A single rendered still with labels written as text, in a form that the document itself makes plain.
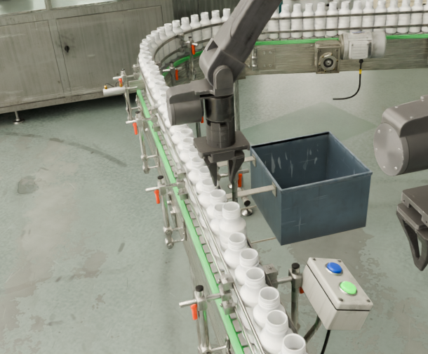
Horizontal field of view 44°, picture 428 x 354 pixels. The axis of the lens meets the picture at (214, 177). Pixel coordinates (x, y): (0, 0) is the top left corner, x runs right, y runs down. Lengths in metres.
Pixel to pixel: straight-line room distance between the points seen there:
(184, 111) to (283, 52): 1.91
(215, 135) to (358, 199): 0.87
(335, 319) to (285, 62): 1.99
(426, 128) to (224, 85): 0.46
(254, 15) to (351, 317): 0.59
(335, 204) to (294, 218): 0.14
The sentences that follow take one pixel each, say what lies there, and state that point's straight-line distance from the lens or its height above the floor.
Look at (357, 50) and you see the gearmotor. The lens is 2.72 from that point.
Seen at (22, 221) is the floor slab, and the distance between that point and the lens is 3.45.
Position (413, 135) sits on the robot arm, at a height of 1.59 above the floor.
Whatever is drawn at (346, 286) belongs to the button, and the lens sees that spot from 1.07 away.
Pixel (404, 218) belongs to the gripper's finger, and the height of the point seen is 1.46.
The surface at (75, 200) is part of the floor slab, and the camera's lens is 3.51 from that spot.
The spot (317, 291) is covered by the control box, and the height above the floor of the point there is 1.09.
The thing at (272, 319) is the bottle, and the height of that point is 1.14.
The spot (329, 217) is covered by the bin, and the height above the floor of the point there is 0.80.
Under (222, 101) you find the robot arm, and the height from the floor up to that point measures 1.46.
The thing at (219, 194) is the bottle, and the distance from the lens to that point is 1.27.
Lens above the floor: 1.85
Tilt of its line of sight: 32 degrees down
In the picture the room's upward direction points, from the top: 4 degrees counter-clockwise
